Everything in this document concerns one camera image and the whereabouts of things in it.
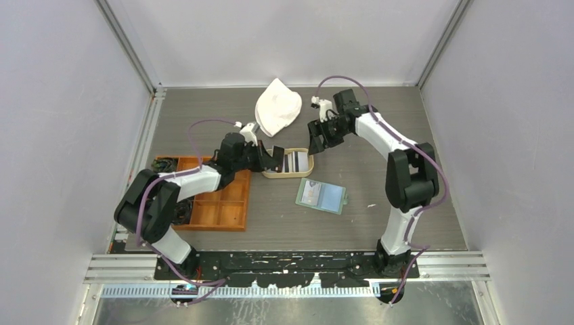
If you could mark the green card holder wallet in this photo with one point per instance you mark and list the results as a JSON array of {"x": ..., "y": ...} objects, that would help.
[{"x": 332, "y": 198}]

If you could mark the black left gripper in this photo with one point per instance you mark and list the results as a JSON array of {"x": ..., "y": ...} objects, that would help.
[{"x": 264, "y": 160}]

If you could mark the silver credit card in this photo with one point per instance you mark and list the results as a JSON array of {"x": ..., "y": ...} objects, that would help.
[{"x": 302, "y": 162}]

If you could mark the white folded cloth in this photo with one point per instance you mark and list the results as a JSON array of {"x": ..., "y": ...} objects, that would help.
[{"x": 277, "y": 108}]

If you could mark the orange compartment organizer tray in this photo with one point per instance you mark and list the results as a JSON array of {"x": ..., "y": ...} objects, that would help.
[{"x": 221, "y": 211}]

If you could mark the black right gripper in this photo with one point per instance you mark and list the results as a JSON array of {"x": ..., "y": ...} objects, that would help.
[{"x": 317, "y": 128}]

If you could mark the aluminium frame rail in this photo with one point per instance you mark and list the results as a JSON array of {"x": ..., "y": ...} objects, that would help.
[{"x": 434, "y": 265}]

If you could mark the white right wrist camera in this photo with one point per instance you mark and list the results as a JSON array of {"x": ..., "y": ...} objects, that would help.
[{"x": 326, "y": 111}]

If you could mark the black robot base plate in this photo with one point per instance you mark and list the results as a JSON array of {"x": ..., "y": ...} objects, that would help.
[{"x": 292, "y": 269}]

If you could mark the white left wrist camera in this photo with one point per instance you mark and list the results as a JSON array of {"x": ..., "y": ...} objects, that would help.
[{"x": 249, "y": 132}]

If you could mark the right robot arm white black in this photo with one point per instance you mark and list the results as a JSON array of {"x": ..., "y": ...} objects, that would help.
[{"x": 411, "y": 180}]

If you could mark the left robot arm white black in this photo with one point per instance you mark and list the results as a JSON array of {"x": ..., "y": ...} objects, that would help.
[{"x": 148, "y": 206}]

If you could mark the beige oval card tray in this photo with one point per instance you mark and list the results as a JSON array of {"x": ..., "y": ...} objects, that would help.
[{"x": 290, "y": 165}]

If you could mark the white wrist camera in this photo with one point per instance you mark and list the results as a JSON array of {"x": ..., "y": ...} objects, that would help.
[
  {"x": 326, "y": 111},
  {"x": 249, "y": 132}
]

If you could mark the white patterned credit card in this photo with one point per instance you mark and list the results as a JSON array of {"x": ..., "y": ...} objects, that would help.
[{"x": 311, "y": 192}]

